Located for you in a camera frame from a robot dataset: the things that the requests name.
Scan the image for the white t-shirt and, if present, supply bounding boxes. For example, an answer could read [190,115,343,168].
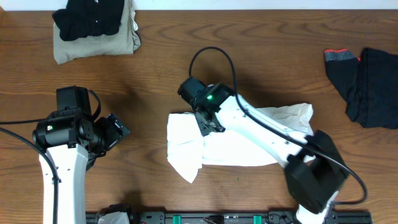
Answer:
[167,103,313,183]

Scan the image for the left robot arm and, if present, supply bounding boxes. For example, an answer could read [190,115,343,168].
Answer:
[33,108,130,223]

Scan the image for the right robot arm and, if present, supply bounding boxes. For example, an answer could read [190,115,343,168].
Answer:
[188,83,350,223]

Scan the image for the folded khaki garment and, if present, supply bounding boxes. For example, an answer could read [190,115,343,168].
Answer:
[53,0,141,65]

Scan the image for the folded black garment on stack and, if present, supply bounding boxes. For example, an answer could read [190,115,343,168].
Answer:
[52,0,125,41]

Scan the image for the black garment with red trim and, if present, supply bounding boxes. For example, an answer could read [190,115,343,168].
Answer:
[324,49,359,121]

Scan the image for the black garment right edge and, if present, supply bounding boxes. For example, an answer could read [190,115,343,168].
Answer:
[355,48,397,129]

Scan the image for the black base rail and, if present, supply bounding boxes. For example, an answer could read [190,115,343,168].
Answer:
[85,204,373,224]

